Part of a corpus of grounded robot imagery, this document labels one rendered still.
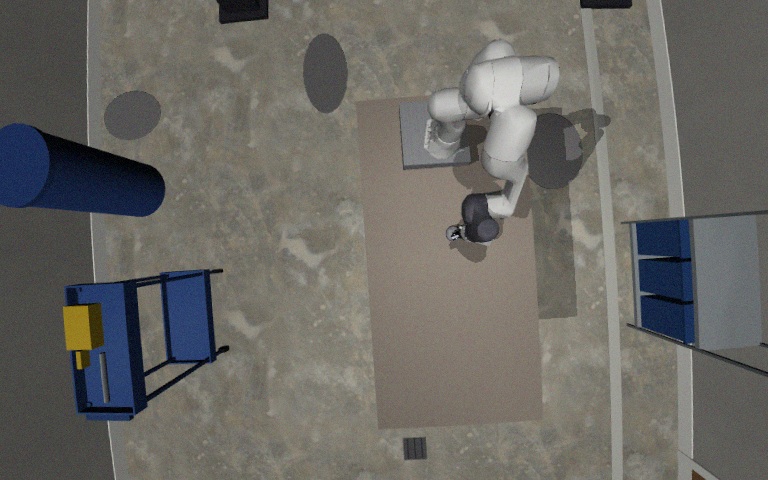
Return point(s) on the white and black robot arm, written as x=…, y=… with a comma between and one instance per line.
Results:
x=492, y=88

